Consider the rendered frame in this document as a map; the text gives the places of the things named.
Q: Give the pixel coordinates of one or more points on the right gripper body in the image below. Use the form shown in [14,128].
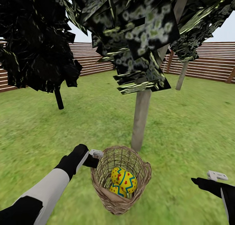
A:
[206,185]

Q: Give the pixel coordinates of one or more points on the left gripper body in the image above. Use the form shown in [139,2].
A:
[94,163]

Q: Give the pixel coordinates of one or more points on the wicker basket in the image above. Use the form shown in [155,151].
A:
[112,202]

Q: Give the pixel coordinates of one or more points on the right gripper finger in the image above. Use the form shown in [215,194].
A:
[195,181]

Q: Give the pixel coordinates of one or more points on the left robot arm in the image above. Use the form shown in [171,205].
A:
[35,206]

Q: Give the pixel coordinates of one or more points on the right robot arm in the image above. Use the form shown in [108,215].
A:
[222,190]

